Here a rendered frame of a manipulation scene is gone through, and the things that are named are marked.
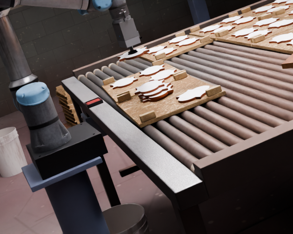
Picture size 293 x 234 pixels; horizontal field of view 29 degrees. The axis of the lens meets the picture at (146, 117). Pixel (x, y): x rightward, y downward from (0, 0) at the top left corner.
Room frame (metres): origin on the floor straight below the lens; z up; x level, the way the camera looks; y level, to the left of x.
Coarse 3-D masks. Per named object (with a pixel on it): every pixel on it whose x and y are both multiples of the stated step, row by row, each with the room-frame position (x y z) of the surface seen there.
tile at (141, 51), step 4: (144, 48) 2.29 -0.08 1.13; (136, 52) 2.25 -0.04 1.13; (140, 52) 2.22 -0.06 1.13; (144, 52) 2.24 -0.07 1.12; (120, 56) 2.29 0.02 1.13; (124, 56) 2.26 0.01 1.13; (128, 56) 2.23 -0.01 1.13; (132, 56) 2.20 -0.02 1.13; (136, 56) 2.20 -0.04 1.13; (120, 60) 2.23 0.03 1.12
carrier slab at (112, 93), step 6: (168, 66) 2.70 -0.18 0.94; (138, 72) 2.79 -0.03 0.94; (138, 78) 2.65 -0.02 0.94; (144, 78) 2.61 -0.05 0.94; (150, 78) 2.57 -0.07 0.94; (168, 78) 2.46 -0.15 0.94; (108, 84) 2.74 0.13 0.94; (132, 84) 2.57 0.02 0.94; (138, 84) 2.53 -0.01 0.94; (108, 90) 2.62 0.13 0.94; (114, 90) 2.58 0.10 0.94; (120, 90) 2.54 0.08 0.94; (126, 90) 2.50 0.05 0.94; (132, 90) 2.47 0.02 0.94; (114, 96) 2.46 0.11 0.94; (132, 96) 2.37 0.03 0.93
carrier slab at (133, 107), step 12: (180, 84) 2.29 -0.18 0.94; (192, 84) 2.23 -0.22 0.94; (204, 84) 2.17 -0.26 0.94; (168, 96) 2.17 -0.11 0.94; (204, 96) 2.01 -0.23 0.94; (216, 96) 1.99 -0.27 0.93; (120, 108) 2.24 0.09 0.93; (132, 108) 2.17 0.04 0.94; (144, 108) 2.12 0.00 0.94; (156, 108) 2.06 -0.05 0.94; (168, 108) 2.01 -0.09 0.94; (180, 108) 1.96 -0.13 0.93; (132, 120) 2.05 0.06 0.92; (156, 120) 1.95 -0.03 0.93
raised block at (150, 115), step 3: (150, 111) 1.95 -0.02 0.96; (153, 111) 1.95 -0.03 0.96; (144, 114) 1.94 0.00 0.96; (147, 114) 1.94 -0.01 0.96; (150, 114) 1.94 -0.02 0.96; (153, 114) 1.95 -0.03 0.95; (141, 117) 1.94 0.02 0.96; (144, 117) 1.94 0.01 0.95; (147, 117) 1.94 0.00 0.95; (150, 117) 1.94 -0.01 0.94; (153, 117) 1.95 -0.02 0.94; (141, 120) 1.94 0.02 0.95; (144, 120) 1.94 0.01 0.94; (147, 120) 1.94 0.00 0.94
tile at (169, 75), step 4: (160, 72) 2.58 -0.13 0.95; (164, 72) 2.56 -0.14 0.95; (168, 72) 2.53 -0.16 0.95; (172, 72) 2.50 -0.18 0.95; (152, 76) 2.56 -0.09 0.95; (156, 76) 2.53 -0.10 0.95; (160, 76) 2.51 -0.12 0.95; (164, 76) 2.48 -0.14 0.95; (168, 76) 2.47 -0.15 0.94; (148, 80) 2.51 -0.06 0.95; (152, 80) 2.50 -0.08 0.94
